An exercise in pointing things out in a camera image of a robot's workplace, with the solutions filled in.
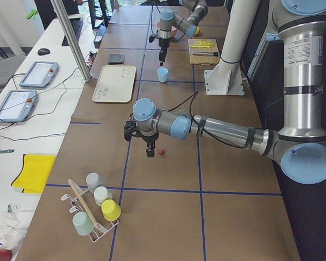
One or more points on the mint green cup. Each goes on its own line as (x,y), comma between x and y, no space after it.
(82,223)

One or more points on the teach pendant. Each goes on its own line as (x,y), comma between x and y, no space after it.
(40,74)
(17,105)

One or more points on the cream bear tray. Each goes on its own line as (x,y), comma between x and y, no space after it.
(115,84)

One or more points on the aluminium frame post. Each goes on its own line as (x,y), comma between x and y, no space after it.
(62,16)

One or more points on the white cup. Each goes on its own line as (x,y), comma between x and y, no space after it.
(101,194)

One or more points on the light blue cup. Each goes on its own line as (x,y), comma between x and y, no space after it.
(162,74)

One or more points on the teach pendant far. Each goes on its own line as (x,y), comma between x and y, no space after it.
(40,74)

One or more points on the white wire cup rack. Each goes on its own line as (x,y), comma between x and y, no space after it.
(78,204)

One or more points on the wooden cutting board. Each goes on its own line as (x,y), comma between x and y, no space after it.
(203,60)

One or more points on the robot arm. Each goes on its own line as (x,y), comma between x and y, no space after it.
(286,75)
(169,18)

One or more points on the yellow cloth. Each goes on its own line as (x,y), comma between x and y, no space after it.
(36,169)

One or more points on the black computer mouse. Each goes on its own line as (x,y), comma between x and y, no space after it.
(43,51)

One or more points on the teach pendant near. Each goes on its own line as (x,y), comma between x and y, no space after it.
(17,105)

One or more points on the yellow cup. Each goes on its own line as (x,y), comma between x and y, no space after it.
(111,210)

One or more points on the pink bowl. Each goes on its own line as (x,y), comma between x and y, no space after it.
(173,29)

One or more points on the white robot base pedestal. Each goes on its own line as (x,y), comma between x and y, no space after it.
(226,78)

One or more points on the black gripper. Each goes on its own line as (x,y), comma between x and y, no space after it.
(163,44)
(149,139)

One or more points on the grey cup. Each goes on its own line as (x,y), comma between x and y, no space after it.
(93,181)

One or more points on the yellow plastic knife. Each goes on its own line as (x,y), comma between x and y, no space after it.
(200,46)

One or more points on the metal handle tool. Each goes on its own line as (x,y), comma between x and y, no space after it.
(207,54)

